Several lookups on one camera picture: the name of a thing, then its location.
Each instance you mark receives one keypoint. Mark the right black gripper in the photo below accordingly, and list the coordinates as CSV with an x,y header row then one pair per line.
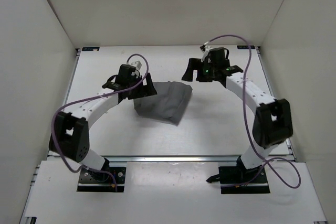
x,y
193,64

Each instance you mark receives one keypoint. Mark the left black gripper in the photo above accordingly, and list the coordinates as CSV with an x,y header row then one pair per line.
x,y
147,89

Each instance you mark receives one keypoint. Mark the grey skirt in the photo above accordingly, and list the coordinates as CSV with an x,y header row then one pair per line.
x,y
168,105

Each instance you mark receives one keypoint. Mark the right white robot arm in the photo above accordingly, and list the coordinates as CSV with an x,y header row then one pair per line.
x,y
272,122

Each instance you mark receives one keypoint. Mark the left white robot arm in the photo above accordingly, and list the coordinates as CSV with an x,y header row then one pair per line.
x,y
70,135

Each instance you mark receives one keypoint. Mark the right blue corner sticker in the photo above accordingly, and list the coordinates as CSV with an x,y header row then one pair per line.
x,y
244,47

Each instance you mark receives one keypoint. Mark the blue corner sticker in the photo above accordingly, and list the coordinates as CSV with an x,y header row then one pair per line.
x,y
244,47
90,49

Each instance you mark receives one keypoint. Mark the left blue corner sticker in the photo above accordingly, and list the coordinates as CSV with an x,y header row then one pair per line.
x,y
90,49

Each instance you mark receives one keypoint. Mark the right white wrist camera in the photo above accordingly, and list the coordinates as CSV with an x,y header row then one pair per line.
x,y
205,48

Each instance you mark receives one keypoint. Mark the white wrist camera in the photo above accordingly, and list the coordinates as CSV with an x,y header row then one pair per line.
x,y
205,48
136,66

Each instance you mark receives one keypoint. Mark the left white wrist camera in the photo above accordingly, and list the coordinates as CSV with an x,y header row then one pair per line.
x,y
136,66

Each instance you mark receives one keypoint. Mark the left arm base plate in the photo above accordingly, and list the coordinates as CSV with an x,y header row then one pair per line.
x,y
87,183

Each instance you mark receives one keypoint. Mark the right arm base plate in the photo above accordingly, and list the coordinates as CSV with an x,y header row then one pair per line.
x,y
233,180

